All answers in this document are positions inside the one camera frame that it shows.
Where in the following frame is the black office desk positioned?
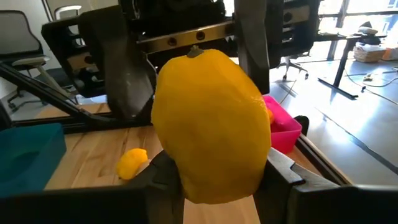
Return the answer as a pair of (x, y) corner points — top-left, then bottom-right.
(317, 30), (388, 100)

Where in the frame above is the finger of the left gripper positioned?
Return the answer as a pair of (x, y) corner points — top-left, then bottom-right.
(234, 0), (271, 95)
(79, 5), (157, 121)

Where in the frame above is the pink plastic basket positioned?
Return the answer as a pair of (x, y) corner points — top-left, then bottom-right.
(262, 95), (303, 155)

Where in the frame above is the grey mesh office chair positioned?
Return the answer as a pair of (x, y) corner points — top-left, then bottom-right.
(0, 10), (78, 110)

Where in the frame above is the teal plastic basket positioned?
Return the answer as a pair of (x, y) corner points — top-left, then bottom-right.
(0, 123), (67, 197)

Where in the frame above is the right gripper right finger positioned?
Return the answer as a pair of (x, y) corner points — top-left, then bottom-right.
(253, 148), (398, 224)

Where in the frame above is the wicker basket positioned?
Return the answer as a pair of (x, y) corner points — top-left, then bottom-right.
(353, 43), (387, 63)

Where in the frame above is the black clamp handle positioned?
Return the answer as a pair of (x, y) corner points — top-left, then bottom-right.
(294, 114), (310, 137)

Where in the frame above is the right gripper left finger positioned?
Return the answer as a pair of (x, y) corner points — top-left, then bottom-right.
(0, 151), (186, 224)

